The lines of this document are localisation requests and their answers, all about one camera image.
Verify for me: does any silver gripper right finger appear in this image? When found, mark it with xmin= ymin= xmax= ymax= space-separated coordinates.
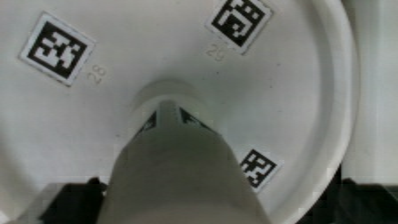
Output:
xmin=307 ymin=179 xmax=398 ymax=224

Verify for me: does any white round table top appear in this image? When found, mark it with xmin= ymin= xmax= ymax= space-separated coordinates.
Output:
xmin=0 ymin=0 xmax=356 ymax=224

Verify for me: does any white cylindrical table leg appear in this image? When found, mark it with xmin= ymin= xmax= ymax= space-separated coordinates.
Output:
xmin=97 ymin=101 xmax=269 ymax=224

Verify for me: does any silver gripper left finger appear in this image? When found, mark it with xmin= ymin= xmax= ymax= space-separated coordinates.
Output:
xmin=22 ymin=177 xmax=106 ymax=224

